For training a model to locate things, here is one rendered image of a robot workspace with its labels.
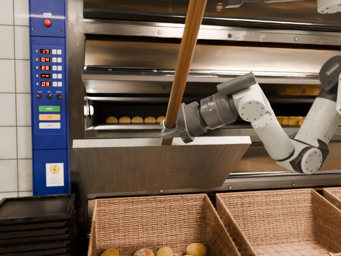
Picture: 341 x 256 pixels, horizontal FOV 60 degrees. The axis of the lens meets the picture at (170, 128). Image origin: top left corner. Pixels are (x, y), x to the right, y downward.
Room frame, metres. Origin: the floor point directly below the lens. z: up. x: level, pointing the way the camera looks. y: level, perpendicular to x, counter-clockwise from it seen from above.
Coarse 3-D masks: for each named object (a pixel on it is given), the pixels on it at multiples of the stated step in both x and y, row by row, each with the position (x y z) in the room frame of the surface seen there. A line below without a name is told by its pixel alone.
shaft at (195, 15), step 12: (192, 0) 0.52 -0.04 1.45; (204, 0) 0.51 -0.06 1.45; (192, 12) 0.53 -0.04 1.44; (192, 24) 0.55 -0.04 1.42; (192, 36) 0.57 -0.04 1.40; (180, 48) 0.61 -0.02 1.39; (192, 48) 0.60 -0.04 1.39; (180, 60) 0.63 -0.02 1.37; (180, 72) 0.65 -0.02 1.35; (180, 84) 0.68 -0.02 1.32; (180, 96) 0.72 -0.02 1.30; (168, 108) 0.76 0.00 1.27; (168, 120) 0.80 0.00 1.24
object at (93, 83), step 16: (96, 80) 1.27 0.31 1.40; (112, 80) 1.27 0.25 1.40; (128, 80) 1.28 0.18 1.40; (144, 80) 1.30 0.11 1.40; (160, 80) 1.31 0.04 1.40; (192, 80) 1.34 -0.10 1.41; (208, 80) 1.35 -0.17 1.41; (224, 80) 1.36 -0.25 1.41; (256, 80) 1.39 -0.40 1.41; (272, 80) 1.41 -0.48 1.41; (288, 80) 1.42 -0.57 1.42; (304, 80) 1.44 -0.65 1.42
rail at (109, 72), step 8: (88, 72) 1.26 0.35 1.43; (96, 72) 1.27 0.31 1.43; (104, 72) 1.27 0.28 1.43; (112, 72) 1.28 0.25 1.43; (120, 72) 1.29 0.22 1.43; (128, 72) 1.29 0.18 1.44; (136, 72) 1.30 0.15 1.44; (144, 72) 1.30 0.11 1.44; (152, 72) 1.31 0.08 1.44; (160, 72) 1.32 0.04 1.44; (168, 72) 1.33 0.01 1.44
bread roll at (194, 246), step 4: (192, 244) 1.34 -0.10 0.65; (196, 244) 1.34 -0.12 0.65; (200, 244) 1.34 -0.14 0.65; (188, 248) 1.33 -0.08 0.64; (192, 248) 1.33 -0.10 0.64; (196, 248) 1.33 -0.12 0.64; (200, 248) 1.33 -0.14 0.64; (204, 248) 1.33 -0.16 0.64; (188, 252) 1.32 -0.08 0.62; (192, 252) 1.32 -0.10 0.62; (196, 252) 1.32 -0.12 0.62; (200, 252) 1.32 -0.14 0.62; (204, 252) 1.32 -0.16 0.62
